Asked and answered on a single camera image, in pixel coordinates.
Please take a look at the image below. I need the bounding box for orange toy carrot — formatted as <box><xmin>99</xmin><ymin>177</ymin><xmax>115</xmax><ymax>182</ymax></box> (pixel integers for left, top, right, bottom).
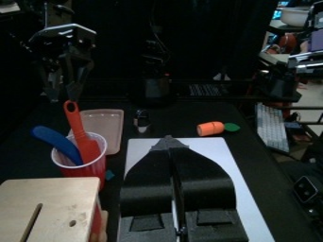
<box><xmin>197</xmin><ymin>120</ymin><xmax>244</xmax><ymax>137</ymax></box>

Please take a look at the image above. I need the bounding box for red plastic cup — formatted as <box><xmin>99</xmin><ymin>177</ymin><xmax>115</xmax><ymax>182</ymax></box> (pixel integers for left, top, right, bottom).
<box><xmin>50</xmin><ymin>131</ymin><xmax>109</xmax><ymax>192</ymax></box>

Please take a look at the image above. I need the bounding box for small black square device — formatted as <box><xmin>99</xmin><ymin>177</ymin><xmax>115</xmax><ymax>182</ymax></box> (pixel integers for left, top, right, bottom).
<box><xmin>292</xmin><ymin>174</ymin><xmax>323</xmax><ymax>204</ymax></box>

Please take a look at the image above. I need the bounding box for white bowl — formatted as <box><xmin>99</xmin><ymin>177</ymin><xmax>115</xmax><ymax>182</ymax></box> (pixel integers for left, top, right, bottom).
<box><xmin>280</xmin><ymin>7</ymin><xmax>314</xmax><ymax>28</ymax></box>

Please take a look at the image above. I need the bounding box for red wooden drawer box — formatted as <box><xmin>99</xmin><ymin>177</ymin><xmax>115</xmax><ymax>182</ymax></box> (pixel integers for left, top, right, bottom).
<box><xmin>0</xmin><ymin>176</ymin><xmax>110</xmax><ymax>242</ymax></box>

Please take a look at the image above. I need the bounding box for blue plastic utensil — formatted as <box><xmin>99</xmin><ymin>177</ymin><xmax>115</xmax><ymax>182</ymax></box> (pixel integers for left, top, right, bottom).
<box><xmin>31</xmin><ymin>125</ymin><xmax>85</xmax><ymax>166</ymax></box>

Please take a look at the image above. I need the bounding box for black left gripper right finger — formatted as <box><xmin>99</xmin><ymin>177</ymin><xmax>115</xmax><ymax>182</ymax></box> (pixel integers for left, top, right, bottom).
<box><xmin>169</xmin><ymin>138</ymin><xmax>250</xmax><ymax>242</ymax></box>

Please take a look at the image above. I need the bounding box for small black table camera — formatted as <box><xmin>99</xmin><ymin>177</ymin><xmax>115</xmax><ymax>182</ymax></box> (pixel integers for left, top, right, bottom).
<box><xmin>133</xmin><ymin>109</ymin><xmax>153</xmax><ymax>134</ymax></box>

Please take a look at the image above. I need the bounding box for black box device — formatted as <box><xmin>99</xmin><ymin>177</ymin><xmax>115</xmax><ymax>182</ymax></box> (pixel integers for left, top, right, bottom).
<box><xmin>145</xmin><ymin>74</ymin><xmax>174</xmax><ymax>99</ymax></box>

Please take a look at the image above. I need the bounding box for black vented panel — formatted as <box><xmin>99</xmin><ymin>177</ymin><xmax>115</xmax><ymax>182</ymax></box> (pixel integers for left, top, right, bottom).
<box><xmin>189</xmin><ymin>82</ymin><xmax>225</xmax><ymax>97</ymax></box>

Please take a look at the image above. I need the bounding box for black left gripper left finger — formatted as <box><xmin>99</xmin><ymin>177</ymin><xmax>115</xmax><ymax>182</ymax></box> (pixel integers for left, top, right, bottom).
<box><xmin>119</xmin><ymin>135</ymin><xmax>179</xmax><ymax>242</ymax></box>

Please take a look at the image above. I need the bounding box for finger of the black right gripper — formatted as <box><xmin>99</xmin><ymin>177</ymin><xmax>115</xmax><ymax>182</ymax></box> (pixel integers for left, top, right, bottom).
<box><xmin>63</xmin><ymin>56</ymin><xmax>95</xmax><ymax>102</ymax></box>
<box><xmin>41</xmin><ymin>58</ymin><xmax>66</xmax><ymax>104</ymax></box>

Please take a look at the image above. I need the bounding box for white computer keyboard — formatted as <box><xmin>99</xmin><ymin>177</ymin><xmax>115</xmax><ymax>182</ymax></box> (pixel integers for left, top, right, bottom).
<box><xmin>254</xmin><ymin>102</ymin><xmax>292</xmax><ymax>154</ymax></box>

